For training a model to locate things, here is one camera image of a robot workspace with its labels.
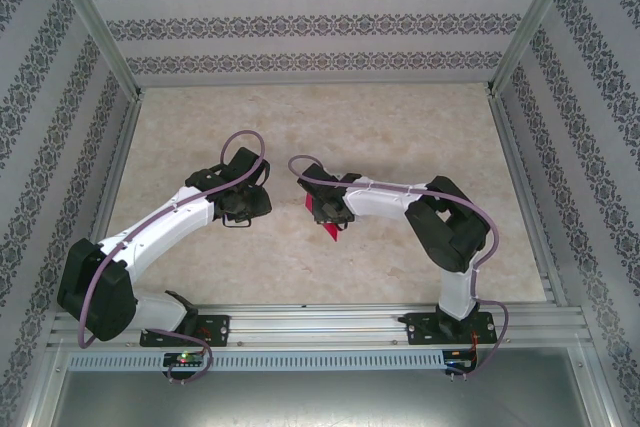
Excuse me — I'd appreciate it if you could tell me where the pink cloth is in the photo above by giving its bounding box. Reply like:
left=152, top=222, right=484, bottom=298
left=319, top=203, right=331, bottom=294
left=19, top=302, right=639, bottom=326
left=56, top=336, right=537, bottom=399
left=304, top=194, right=345, bottom=243

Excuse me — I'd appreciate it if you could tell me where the aluminium mounting beam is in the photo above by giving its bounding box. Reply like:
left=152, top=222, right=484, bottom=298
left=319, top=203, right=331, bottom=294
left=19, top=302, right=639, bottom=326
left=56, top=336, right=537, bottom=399
left=47, top=302, right=594, bottom=348

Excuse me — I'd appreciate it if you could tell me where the grey metal sheet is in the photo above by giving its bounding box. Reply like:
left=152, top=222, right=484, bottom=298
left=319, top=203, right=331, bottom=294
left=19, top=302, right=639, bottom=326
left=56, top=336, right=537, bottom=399
left=49, top=369, right=614, bottom=427

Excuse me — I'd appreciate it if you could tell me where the aluminium table edge rail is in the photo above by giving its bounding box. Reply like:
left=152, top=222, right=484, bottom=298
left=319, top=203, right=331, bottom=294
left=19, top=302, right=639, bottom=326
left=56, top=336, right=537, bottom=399
left=487, top=94, right=569, bottom=308
left=67, top=94, right=146, bottom=311

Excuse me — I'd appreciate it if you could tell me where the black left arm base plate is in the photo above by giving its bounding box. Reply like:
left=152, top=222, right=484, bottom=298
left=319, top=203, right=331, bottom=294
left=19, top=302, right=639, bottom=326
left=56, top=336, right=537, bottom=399
left=139, top=314, right=232, bottom=348

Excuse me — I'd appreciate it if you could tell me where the aluminium frame post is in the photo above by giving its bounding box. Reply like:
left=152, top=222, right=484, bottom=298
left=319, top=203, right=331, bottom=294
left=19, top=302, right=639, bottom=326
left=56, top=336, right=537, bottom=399
left=47, top=0, right=144, bottom=101
left=485, top=0, right=585, bottom=98

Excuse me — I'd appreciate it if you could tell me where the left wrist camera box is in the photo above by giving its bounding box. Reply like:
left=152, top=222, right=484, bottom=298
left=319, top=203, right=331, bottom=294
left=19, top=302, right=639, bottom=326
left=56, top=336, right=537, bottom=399
left=227, top=146, right=272, bottom=191

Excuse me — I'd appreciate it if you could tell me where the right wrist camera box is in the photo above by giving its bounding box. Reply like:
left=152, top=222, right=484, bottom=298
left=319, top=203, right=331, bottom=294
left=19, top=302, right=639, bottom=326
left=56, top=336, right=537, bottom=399
left=297, top=162, right=341, bottom=196

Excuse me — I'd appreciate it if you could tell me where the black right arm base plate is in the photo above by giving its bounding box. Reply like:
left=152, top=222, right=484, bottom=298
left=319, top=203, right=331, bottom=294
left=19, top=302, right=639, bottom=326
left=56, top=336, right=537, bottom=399
left=405, top=311, right=496, bottom=346

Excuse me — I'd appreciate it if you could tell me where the slotted grey cable duct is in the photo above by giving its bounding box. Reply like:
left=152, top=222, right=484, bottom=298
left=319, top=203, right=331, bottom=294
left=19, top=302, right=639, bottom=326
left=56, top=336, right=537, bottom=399
left=67, top=350, right=446, bottom=372

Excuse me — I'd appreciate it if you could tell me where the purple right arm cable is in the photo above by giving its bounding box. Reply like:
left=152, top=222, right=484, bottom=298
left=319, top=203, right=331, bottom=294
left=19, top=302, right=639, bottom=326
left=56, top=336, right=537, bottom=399
left=287, top=154, right=512, bottom=383

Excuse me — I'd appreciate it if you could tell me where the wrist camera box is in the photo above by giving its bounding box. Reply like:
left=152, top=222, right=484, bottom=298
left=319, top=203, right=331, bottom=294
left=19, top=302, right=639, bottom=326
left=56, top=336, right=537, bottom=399
left=297, top=162, right=341, bottom=196
left=227, top=146, right=272, bottom=191

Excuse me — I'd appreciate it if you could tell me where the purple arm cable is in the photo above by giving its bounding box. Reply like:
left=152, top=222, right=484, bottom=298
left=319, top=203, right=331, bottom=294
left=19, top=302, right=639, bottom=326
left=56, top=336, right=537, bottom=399
left=287, top=154, right=512, bottom=383
left=78, top=129, right=267, bottom=388

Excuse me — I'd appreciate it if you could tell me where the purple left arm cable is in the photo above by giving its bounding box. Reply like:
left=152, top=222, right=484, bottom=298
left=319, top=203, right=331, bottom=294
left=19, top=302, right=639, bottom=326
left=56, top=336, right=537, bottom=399
left=78, top=129, right=267, bottom=388

